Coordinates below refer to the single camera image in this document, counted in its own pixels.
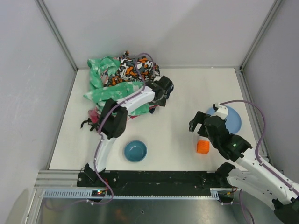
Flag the teal ceramic bowl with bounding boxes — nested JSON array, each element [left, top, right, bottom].
[[124, 140, 147, 162]]

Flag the navy blue denim jeans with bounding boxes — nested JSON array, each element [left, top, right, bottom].
[[146, 76, 174, 114]]

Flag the orange plastic cube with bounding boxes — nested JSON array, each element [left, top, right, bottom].
[[196, 140, 210, 154]]

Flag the grey slotted cable duct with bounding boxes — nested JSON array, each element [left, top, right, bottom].
[[42, 188, 221, 200]]

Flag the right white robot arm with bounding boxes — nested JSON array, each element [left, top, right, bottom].
[[189, 111, 299, 224]]

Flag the light blue plate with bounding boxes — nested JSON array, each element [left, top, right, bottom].
[[212, 106, 242, 134]]

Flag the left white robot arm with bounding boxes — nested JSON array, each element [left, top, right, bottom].
[[84, 76, 174, 183]]

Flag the orange black patterned cloth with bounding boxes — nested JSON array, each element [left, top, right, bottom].
[[99, 51, 161, 87]]

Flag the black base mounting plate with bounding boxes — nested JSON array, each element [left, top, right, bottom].
[[77, 170, 234, 196]]

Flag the pink patterned cloth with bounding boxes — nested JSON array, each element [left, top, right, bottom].
[[87, 85, 162, 131]]

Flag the green white tie-dye cloth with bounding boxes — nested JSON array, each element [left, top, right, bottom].
[[84, 51, 158, 112]]

